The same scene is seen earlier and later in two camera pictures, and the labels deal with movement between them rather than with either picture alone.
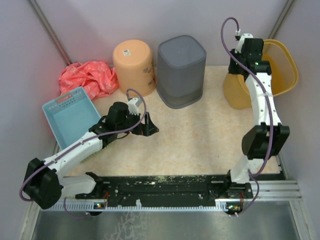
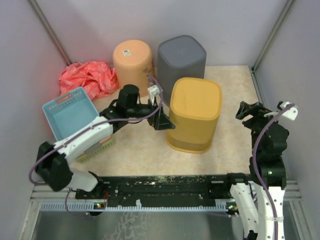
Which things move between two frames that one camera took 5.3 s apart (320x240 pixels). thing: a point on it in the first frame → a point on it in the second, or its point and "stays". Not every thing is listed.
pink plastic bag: (97, 79) stays
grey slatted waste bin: (181, 66) stays
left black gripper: (147, 129) → (161, 121)
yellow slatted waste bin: (284, 75) → (195, 108)
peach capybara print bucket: (135, 67) stays
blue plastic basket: (70, 116) stays
